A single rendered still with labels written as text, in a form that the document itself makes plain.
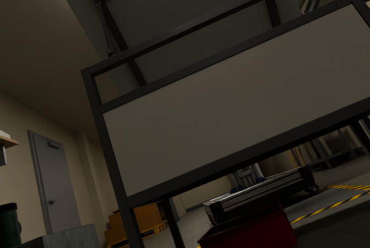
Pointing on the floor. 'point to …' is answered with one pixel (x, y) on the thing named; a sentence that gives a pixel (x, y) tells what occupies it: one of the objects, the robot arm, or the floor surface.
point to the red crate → (252, 231)
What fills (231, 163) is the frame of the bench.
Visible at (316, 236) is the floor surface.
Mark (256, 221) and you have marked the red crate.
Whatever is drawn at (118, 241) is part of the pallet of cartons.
